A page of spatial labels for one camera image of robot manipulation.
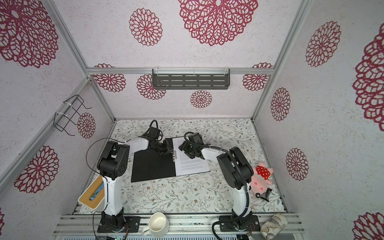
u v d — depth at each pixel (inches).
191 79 36.8
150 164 36.4
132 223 28.9
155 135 33.8
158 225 29.3
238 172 20.2
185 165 37.4
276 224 28.1
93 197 30.9
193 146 30.7
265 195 32.1
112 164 22.1
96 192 32.0
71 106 31.0
